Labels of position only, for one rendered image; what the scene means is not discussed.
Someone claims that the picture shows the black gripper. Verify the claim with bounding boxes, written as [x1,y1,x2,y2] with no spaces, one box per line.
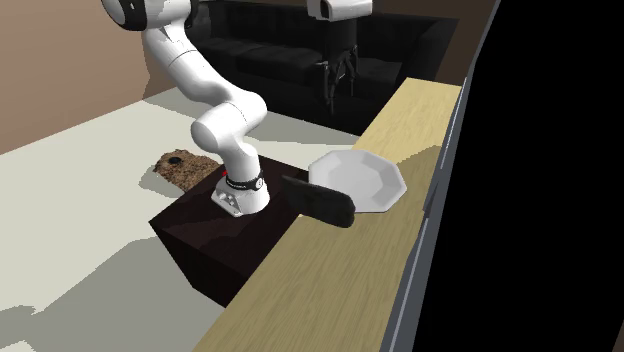
[321,18,360,117]

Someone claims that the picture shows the black sofa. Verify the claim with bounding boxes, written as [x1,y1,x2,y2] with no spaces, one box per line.
[184,0,460,137]

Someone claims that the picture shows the white angular plate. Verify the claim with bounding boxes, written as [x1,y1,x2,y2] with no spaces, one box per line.
[307,148,408,215]

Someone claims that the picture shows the black remote control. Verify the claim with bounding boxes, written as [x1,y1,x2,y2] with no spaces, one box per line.
[281,175,357,229]

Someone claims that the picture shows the light wooden sideboard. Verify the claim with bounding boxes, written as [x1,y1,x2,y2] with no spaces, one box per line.
[191,76,463,352]

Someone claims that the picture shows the dark robot stand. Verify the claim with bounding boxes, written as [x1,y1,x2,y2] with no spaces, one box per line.
[148,154,310,309]

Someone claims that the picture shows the large black television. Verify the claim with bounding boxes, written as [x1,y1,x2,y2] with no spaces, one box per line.
[379,0,624,352]

